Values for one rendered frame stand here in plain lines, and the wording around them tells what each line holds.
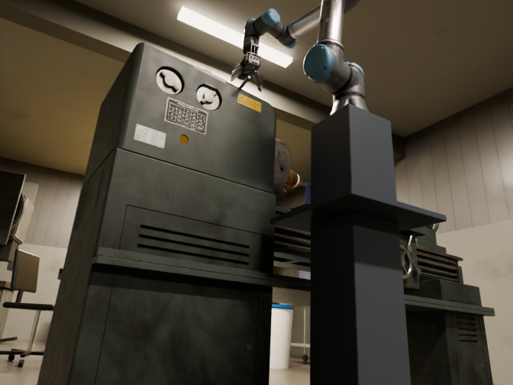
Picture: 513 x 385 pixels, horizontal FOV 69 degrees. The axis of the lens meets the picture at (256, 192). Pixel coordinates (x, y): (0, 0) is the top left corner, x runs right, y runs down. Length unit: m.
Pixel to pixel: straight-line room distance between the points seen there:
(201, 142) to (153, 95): 0.22
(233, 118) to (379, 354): 0.90
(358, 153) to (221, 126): 0.49
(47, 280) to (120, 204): 6.79
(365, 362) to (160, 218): 0.69
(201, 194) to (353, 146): 0.51
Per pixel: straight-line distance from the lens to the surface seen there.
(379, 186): 1.27
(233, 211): 1.28
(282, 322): 4.40
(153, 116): 1.26
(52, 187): 8.21
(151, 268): 1.09
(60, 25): 3.99
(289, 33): 1.90
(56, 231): 8.02
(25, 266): 4.11
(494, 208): 4.88
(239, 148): 1.38
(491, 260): 4.79
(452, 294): 2.29
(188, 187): 1.22
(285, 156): 1.65
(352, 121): 1.28
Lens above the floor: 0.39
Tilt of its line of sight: 20 degrees up
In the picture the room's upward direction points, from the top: 3 degrees clockwise
